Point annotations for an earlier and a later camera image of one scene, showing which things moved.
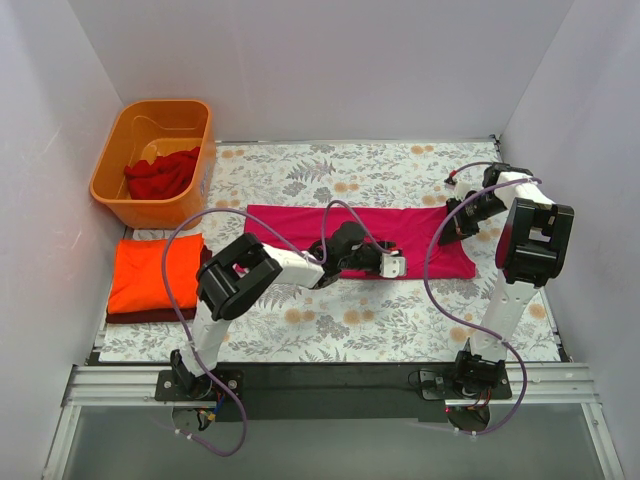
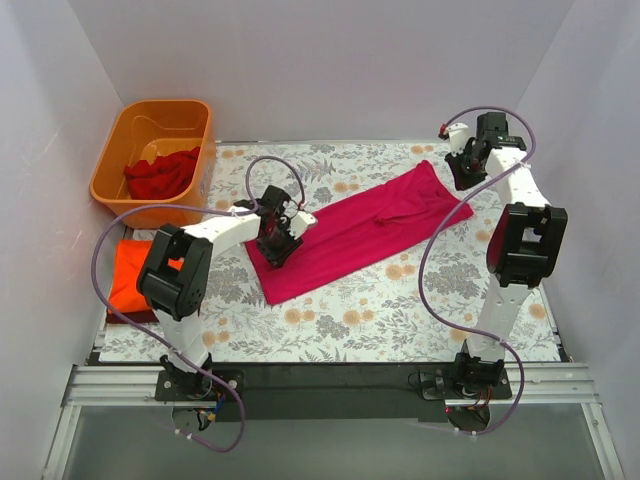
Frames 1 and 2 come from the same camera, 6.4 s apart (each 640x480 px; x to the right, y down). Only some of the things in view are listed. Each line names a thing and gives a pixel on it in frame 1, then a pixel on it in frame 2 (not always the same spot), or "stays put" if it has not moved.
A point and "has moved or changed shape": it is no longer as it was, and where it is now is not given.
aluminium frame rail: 134,386 stays put
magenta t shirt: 414,231 has moved or changed shape
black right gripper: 461,216 -> 463,172
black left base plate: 171,386 stays put
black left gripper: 375,257 -> 279,248
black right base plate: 441,383 stays put
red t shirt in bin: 166,177 stays put
